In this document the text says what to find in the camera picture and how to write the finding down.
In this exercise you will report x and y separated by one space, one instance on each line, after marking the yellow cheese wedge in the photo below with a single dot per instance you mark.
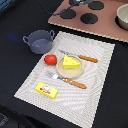
69 63

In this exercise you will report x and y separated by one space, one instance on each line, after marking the wooden handled knife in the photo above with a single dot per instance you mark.
80 56

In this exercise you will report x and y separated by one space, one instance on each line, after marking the beige woven placemat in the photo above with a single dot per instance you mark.
73 104

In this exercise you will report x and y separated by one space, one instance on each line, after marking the yellow butter box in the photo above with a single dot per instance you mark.
46 90

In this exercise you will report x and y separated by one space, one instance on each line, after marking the wooden handled fork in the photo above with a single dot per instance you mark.
67 80

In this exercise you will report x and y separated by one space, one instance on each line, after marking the round wooden plate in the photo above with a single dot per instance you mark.
69 73

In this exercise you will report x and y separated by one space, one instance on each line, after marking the black stove burner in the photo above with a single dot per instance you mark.
96 5
89 18
68 14

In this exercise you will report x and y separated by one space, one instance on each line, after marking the grey pot with handle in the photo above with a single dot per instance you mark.
40 41

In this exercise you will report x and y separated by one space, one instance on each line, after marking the pink toy stove board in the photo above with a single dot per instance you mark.
105 26

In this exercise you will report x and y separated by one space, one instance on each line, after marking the small grey pot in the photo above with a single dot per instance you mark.
80 2

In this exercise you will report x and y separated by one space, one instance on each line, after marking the red toy tomato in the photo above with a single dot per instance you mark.
50 59

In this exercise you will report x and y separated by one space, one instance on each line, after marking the beige bowl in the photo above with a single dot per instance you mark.
122 14

